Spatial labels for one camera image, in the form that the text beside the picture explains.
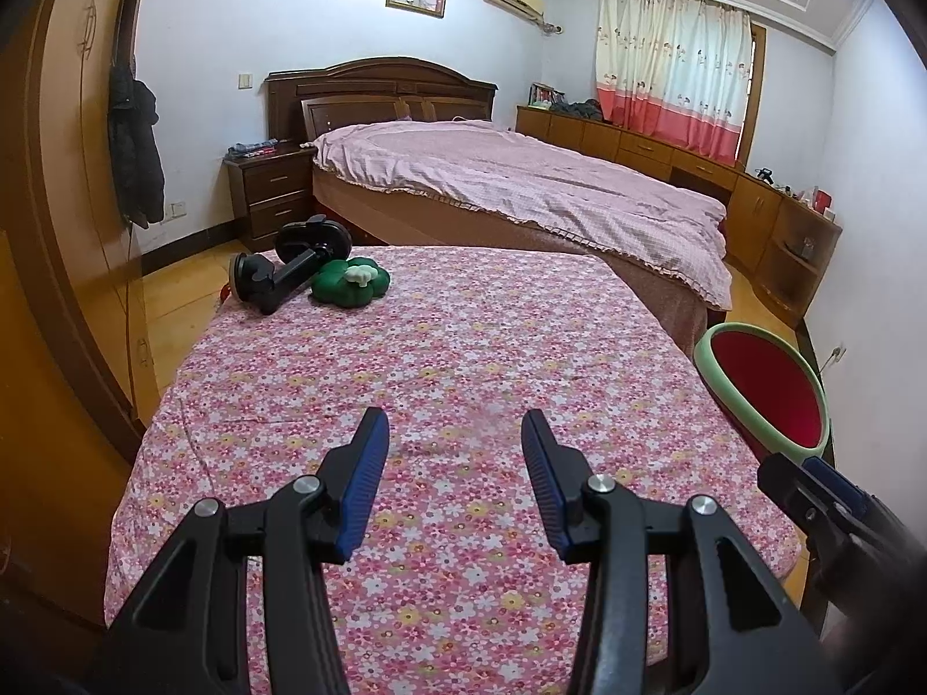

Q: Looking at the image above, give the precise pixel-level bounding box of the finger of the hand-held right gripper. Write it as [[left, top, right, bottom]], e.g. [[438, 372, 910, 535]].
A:
[[757, 452, 877, 551]]

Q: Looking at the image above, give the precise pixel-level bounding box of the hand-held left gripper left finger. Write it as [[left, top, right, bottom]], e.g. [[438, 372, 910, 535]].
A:
[[107, 407, 392, 695]]

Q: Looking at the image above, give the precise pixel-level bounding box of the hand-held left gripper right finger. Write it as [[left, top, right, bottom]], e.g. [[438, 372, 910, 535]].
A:
[[521, 409, 845, 695]]

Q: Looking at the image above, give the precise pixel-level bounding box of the red bucket with green rim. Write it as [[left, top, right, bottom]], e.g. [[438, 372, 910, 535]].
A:
[[693, 322, 831, 464]]

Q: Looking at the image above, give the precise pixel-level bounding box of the pink floral tablecloth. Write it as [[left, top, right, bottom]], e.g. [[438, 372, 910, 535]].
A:
[[103, 244, 805, 695]]

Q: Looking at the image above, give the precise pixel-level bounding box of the green plush flower toy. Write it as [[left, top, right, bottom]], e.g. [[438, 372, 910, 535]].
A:
[[311, 257, 392, 310]]

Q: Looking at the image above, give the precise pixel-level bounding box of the wooden cabinet row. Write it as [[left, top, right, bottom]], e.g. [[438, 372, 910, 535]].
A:
[[516, 105, 843, 327]]

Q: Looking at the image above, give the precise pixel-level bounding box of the pink checked blanket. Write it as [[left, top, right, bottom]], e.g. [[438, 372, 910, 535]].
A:
[[302, 119, 732, 305]]

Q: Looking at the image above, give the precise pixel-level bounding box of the dark wooden nightstand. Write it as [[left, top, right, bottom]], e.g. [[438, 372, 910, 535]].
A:
[[224, 147, 320, 253]]

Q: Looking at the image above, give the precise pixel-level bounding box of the wooden wardrobe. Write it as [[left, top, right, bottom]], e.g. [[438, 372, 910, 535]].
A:
[[0, 0, 156, 631]]

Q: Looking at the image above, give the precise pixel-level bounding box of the dark wooden bed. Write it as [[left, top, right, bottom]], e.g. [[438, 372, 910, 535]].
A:
[[265, 58, 729, 341]]

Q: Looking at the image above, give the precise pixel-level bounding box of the black jacket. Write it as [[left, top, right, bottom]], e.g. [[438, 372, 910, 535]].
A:
[[107, 65, 166, 229]]

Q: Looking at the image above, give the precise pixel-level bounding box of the white and red curtain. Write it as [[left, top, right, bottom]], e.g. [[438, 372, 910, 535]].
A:
[[595, 0, 754, 167]]

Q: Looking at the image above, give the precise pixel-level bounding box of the black suction mount holder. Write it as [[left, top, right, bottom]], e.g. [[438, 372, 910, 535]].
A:
[[230, 215, 352, 316]]

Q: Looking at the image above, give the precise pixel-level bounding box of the black hanging cable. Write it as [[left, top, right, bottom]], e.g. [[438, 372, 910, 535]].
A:
[[122, 224, 140, 392]]

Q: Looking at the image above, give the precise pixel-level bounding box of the wooden window frame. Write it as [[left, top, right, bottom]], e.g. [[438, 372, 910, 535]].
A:
[[735, 23, 769, 167]]

